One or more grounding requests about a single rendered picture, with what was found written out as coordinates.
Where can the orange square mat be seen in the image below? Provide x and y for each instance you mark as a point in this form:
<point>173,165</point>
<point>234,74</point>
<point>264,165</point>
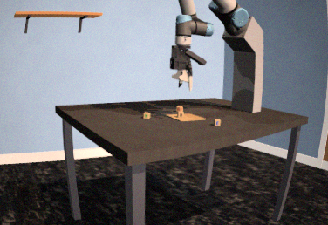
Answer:
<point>186,117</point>

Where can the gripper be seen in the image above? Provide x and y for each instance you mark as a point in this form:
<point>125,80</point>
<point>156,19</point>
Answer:
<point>181,62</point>

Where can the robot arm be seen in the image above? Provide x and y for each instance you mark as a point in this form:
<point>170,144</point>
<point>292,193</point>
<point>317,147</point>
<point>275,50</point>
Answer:
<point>188,23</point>

